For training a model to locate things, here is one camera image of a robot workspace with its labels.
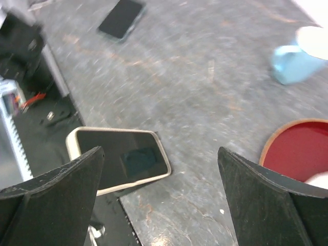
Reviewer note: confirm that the red round tray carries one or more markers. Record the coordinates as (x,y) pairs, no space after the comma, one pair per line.
(298,149)

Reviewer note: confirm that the grey slotted cable duct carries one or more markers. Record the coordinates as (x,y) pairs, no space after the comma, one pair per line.
(14,163)

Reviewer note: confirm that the dark phone with grey case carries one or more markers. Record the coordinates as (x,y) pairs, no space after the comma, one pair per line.
(122,19)

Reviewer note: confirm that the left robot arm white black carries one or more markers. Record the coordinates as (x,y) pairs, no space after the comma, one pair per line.
(21,53)

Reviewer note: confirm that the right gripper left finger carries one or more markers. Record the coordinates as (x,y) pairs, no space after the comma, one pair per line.
(54,208)

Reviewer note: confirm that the white paper plate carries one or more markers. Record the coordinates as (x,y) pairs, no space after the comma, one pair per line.
(319,180)

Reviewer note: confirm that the phone with beige case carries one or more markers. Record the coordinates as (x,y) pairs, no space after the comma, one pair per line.
(132,157)

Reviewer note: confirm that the blue mug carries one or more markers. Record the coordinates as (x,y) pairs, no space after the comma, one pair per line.
(306,55)

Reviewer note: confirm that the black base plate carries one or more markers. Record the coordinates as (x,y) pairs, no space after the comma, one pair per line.
(43,129)

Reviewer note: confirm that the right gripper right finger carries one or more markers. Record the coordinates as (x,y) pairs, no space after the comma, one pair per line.
(268,208)

